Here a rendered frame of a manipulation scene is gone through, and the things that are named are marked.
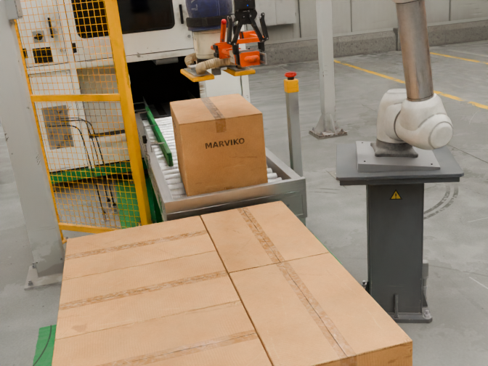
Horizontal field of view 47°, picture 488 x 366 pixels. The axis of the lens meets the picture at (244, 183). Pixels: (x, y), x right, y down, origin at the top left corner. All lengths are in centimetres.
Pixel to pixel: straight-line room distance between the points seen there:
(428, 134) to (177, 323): 116
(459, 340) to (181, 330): 134
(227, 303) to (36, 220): 177
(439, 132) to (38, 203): 220
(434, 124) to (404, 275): 77
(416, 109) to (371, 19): 1010
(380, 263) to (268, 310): 93
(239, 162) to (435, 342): 120
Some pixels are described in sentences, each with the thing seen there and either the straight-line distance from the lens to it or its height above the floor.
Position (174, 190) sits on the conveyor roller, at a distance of 294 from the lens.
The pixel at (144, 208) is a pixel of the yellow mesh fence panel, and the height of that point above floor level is 31.
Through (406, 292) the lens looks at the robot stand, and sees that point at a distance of 270.
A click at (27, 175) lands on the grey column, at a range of 331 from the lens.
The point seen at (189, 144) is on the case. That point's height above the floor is 84.
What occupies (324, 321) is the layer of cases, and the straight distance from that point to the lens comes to 174.
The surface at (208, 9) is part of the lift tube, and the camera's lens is 255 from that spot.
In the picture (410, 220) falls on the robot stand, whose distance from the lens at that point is 253.
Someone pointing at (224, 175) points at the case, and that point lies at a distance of 270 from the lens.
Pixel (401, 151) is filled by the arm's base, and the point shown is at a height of 80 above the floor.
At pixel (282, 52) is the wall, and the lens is 1158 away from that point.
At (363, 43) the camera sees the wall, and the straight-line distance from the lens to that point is 1211.
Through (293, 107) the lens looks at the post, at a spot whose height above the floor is 84.
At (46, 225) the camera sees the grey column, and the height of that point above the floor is 33.
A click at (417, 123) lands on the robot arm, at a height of 97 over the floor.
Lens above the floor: 151
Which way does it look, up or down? 19 degrees down
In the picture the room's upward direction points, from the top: 6 degrees counter-clockwise
